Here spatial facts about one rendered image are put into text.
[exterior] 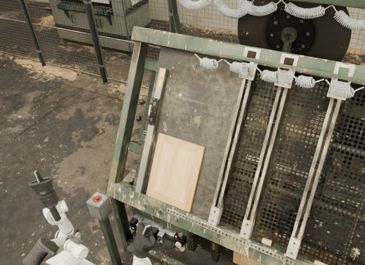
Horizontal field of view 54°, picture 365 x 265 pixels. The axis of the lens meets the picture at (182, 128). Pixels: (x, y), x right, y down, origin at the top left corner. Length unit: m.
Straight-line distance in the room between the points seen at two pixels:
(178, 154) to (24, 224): 2.10
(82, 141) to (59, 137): 0.35
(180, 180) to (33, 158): 2.64
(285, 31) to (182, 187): 1.31
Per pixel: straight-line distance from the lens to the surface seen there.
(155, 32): 2.57
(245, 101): 2.28
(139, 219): 2.80
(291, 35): 2.67
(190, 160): 2.51
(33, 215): 4.14
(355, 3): 2.51
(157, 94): 2.58
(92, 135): 4.89
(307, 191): 2.26
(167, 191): 2.64
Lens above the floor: 2.92
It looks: 38 degrees down
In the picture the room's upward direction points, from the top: 4 degrees counter-clockwise
